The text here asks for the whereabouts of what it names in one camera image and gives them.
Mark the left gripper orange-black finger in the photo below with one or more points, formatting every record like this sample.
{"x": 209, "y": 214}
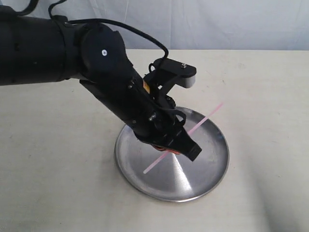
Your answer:
{"x": 182, "y": 143}

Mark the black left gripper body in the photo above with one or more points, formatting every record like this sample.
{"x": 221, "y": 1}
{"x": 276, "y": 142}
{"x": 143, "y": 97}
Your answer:
{"x": 160, "y": 124}

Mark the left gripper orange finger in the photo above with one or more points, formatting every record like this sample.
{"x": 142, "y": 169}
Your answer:
{"x": 166, "y": 150}

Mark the thin pink straw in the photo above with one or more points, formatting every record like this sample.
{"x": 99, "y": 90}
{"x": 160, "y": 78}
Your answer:
{"x": 190, "y": 132}

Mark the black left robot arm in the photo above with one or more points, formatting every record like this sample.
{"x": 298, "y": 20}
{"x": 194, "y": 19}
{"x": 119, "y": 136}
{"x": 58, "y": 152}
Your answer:
{"x": 38, "y": 50}

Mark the round silver metal plate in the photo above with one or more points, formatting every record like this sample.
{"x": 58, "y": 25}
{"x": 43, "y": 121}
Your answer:
{"x": 175, "y": 178}

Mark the white backdrop cloth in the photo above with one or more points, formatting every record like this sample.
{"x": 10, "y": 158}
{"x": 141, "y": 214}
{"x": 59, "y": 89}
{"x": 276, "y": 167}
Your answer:
{"x": 206, "y": 24}

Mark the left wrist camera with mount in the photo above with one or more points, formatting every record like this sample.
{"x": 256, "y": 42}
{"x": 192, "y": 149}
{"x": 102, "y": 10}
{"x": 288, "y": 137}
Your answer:
{"x": 164, "y": 74}

